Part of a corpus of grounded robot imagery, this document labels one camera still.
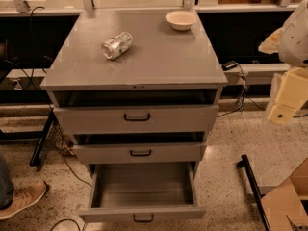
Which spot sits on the grey bottom drawer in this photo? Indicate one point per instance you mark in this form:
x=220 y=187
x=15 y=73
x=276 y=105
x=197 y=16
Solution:
x=142 y=193

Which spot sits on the white paper bowl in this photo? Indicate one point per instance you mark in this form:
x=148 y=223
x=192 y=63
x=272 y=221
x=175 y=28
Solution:
x=181 y=20

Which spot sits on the grey drawer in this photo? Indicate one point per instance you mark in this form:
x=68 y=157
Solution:
x=139 y=153
x=142 y=193
x=124 y=120

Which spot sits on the grey drawer cabinet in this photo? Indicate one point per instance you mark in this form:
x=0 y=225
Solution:
x=163 y=67

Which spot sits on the grey top drawer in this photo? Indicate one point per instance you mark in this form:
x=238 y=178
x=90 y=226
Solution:
x=124 y=120

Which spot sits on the grey middle drawer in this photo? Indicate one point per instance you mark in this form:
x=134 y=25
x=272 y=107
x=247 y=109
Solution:
x=139 y=153

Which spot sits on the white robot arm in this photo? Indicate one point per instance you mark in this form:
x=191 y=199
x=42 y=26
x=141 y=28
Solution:
x=290 y=41

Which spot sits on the black metal stand leg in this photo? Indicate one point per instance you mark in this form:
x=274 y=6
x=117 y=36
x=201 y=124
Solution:
x=245 y=163

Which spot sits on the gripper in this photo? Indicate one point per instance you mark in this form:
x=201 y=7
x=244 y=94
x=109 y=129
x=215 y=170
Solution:
x=295 y=40

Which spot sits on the cardboard box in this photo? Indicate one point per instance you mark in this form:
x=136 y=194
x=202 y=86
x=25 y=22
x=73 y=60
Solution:
x=283 y=205

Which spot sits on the crushed silver can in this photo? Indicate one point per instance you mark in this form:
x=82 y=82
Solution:
x=117 y=46

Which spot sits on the blue jeans leg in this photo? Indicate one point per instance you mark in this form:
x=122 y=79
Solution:
x=6 y=185

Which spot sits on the small black device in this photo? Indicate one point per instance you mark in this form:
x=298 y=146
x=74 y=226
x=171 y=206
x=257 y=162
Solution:
x=229 y=65

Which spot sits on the black table leg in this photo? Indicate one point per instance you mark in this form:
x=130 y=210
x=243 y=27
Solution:
x=35 y=160

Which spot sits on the tan shoe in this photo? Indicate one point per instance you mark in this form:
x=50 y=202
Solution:
x=16 y=200

